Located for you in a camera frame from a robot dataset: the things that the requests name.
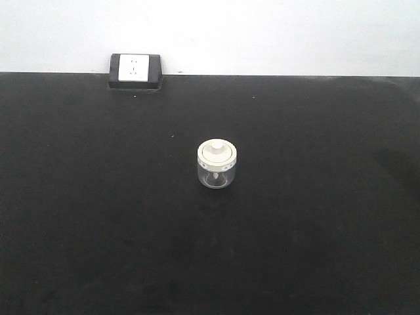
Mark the glass jar with cream lid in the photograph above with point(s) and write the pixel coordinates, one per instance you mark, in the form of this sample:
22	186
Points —
216	160

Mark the white socket in black box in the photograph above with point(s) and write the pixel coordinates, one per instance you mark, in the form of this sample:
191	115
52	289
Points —
135	71

